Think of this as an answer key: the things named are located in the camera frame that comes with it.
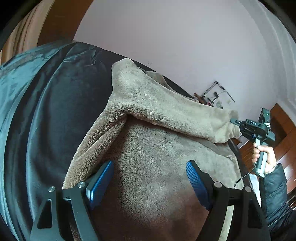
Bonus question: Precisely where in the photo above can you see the beige fleece garment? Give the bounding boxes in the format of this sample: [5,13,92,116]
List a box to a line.
[63,59,241,240]

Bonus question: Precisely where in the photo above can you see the person's right hand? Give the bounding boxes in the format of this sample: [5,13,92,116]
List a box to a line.
[252,143,277,175]

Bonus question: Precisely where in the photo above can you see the wooden side table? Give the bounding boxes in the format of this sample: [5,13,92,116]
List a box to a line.
[193,92,214,106]

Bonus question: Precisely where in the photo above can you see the dark padded jacket sleeve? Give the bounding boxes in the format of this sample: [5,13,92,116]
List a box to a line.
[259,164,295,234]

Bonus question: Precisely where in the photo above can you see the dark blue satin sheet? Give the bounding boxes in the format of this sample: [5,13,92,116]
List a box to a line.
[0,41,195,241]

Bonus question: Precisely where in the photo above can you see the beige curtain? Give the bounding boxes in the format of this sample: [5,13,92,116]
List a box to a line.
[1,0,55,64]

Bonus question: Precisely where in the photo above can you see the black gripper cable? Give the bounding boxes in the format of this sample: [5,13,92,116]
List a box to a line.
[233,162,256,189]

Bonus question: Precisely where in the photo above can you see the brown wooden door frame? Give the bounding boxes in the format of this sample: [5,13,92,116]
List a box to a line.
[37,0,93,46]

